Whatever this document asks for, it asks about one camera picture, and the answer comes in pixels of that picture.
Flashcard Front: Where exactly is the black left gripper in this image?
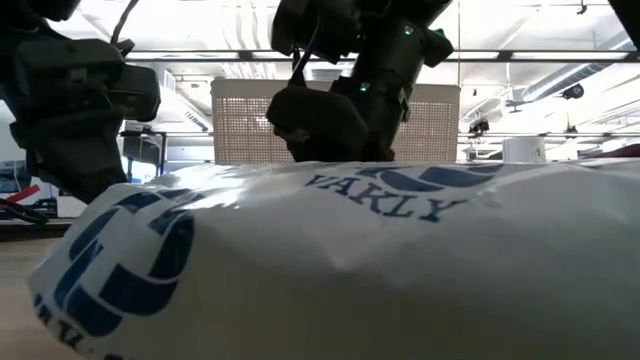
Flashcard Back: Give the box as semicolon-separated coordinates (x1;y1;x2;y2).
0;38;129;204

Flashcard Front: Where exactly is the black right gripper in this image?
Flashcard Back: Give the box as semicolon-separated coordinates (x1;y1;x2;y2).
265;84;371;164

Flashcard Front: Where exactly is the white bag blue print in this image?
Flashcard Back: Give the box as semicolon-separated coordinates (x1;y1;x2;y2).
27;158;640;360

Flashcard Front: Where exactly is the white perforated plastic basket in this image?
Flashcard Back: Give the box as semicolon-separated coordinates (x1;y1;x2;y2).
209;78;462;166

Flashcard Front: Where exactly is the white cylindrical device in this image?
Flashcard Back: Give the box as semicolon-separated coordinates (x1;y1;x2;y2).
502;136;548;164

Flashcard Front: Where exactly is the maroon cloth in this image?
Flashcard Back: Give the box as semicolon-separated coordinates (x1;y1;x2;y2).
592;143;640;160

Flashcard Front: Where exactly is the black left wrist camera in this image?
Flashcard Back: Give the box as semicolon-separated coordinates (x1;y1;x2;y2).
109;63;162;123

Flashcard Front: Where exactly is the black frame crossbar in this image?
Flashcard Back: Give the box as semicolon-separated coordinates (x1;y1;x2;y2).
124;48;640;64

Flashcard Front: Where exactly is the black frame strut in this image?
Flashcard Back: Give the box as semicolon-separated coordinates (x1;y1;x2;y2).
608;0;640;50

